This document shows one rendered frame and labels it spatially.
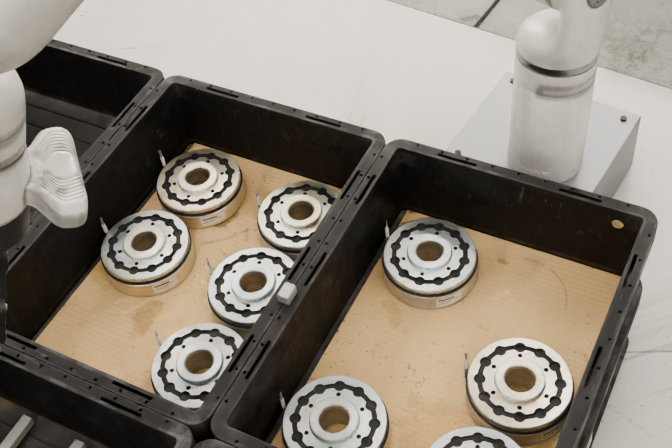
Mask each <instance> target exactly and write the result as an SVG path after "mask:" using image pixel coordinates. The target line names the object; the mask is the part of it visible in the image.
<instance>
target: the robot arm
mask: <svg viewBox="0 0 672 448"><path fill-rule="evenodd" d="M83 1H84V0H0V352H1V343H5V340H6V338H7V334H6V332H5V330H6V312H7V311H6V310H7V286H6V272H7V271H8V269H9V265H8V253H7V251H8V250H9V249H11V248H12V247H14V246H15V245H16V244H17V243H19V241H20V240H21V239H22V238H23V237H24V235H25V234H26V232H27V230H28V227H29V222H30V206H33V207H35V208H36V209H38V210H39V211H40V212H41V213H43V214H44V215H45V216H46V217H47V218H48V219H49V220H50V221H51V222H52V223H53V224H55V225H56V226H58V227H61V228H75V227H79V226H81V225H83V224H84V223H85V222H86V220H87V213H88V198H87V193H86V189H85V185H84V181H83V178H82V173H81V169H80V165H79V161H78V157H77V152H76V148H75V144H74V141H73V138H72V136H71V134H70V133H69V132H68V131H67V130H66V129H64V128H61V127H53V128H47V129H44V130H42V131H41V132H39V134H38V135H37V136H36V137H35V139H34V140H33V142H32V143H31V145H30V146H29V147H28V148H27V145H26V100H25V92H24V87H23V84H22V82H21V79H20V77H19V76H18V74H17V72H16V70H15V69H16V68H18V67H20V66H22V65H23V64H25V63H27V62H28V61H30V60H31V59H32V58H33V57H35V56H36V55H37V54H38V53H39V52H40V51H41V50H42V49H43V48H44V47H45V46H46V45H47V44H48V43H49V42H50V41H51V40H52V38H53V37H54V36H55V35H56V34H57V32H58V31H59V30H60V29H61V27H62V26H63V25H64V24H65V23H66V21H67V20H68V19H69V18H70V17H71V15H72V14H73V13H74V12H75V11H76V9H77V8H78V7H79V6H80V5H81V4H82V2H83ZM534 1H537V2H539V3H541V4H543V5H545V6H548V7H550V9H545V10H542V11H539V12H536V13H534V14H532V15H531V16H529V17H528V18H527V19H525V20H524V21H523V22H522V24H521V25H520V27H519V29H518V32H517V38H516V51H515V64H514V79H513V92H512V105H511V118H510V131H509V143H508V162H509V165H510V167H511V168H512V170H515V171H519V172H522V173H526V174H529V175H533V176H536V177H540V178H543V179H547V180H550V181H554V182H557V183H562V182H564V181H567V180H569V179H570V178H572V177H573V176H575V175H576V174H577V173H578V171H579V170H580V168H581V165H582V160H583V153H584V147H585V142H586V135H587V129H588V123H589V116H590V110H591V103H592V97H593V91H594V84H595V78H596V71H597V64H598V58H599V52H600V47H601V44H602V41H603V38H604V35H605V32H606V29H607V26H608V22H609V17H610V12H611V7H612V3H613V0H534Z"/></svg>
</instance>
